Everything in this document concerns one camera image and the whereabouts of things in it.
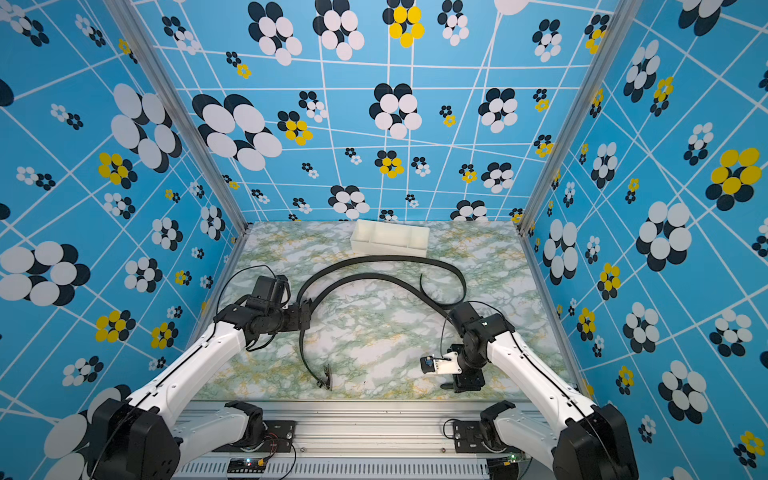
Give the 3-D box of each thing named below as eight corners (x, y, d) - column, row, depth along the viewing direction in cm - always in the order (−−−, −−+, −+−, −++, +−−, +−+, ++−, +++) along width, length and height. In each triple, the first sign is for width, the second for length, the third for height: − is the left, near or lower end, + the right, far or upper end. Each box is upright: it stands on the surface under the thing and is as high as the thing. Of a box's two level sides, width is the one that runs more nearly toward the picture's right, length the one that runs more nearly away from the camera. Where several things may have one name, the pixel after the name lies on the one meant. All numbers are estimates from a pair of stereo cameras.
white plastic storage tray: (349, 253, 114) (348, 245, 110) (358, 227, 123) (357, 218, 119) (426, 263, 111) (427, 255, 107) (429, 236, 120) (430, 227, 116)
